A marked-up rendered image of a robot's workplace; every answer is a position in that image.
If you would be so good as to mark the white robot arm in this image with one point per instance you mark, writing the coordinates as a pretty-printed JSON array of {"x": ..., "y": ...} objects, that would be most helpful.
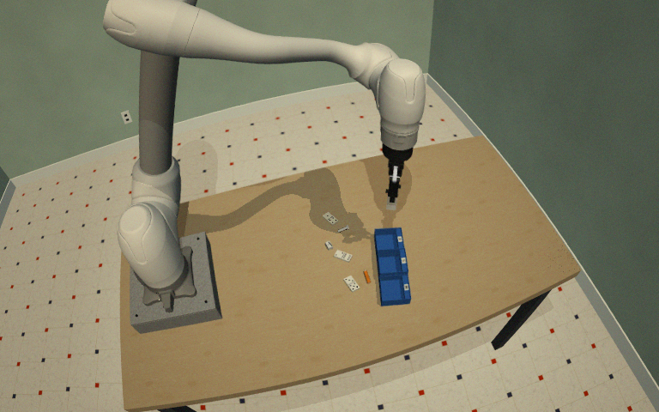
[{"x": 147, "y": 234}]

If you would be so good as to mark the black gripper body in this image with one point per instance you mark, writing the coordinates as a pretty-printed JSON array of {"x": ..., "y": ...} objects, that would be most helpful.
[{"x": 397, "y": 156}]

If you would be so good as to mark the white domino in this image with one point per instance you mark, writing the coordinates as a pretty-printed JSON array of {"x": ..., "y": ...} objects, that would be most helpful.
[
  {"x": 343, "y": 256},
  {"x": 351, "y": 283}
]

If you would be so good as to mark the blue rack of labelled bins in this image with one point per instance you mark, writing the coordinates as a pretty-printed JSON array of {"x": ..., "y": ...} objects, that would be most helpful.
[{"x": 389, "y": 248}]

